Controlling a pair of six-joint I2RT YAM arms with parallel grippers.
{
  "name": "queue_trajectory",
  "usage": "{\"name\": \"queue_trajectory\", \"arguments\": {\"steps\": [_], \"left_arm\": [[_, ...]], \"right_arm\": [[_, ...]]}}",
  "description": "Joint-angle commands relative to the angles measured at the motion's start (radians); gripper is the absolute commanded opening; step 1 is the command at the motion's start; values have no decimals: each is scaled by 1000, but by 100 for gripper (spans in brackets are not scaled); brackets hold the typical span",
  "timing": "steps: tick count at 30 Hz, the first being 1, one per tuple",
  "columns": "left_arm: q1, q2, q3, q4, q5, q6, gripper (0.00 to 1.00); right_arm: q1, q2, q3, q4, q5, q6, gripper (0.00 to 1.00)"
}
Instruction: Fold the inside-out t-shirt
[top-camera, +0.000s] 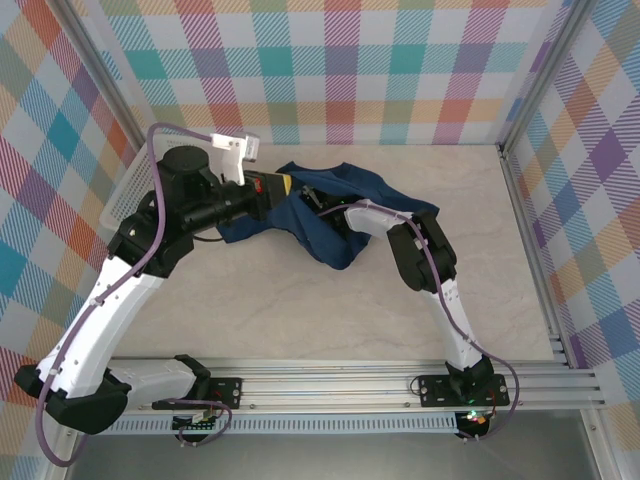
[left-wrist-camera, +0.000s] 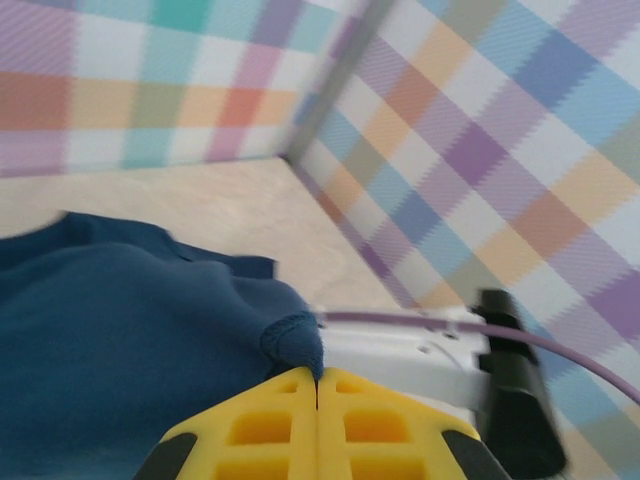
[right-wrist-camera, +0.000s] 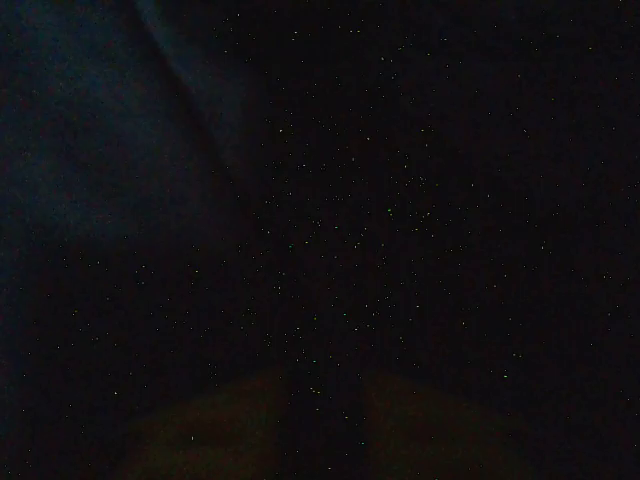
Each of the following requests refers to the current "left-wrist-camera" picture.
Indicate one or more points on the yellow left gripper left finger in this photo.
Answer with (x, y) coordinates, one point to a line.
(260, 440)

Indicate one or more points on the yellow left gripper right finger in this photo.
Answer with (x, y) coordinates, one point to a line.
(380, 440)

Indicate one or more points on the dark blue t-shirt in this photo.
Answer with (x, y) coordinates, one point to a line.
(125, 325)

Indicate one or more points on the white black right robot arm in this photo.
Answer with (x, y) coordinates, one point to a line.
(400, 360)

